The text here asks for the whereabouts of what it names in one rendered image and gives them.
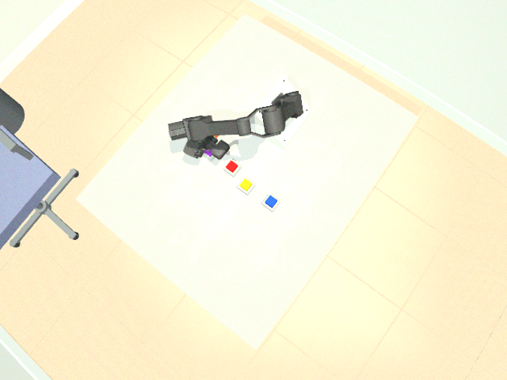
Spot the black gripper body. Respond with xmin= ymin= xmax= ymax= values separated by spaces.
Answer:
xmin=204 ymin=136 xmax=230 ymax=160

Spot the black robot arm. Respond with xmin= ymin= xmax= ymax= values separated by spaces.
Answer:
xmin=168 ymin=91 xmax=303 ymax=159

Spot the yellow button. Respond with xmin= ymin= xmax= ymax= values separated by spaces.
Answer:
xmin=237 ymin=177 xmax=255 ymax=196

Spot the red button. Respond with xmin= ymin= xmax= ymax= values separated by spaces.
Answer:
xmin=223 ymin=159 xmax=242 ymax=177

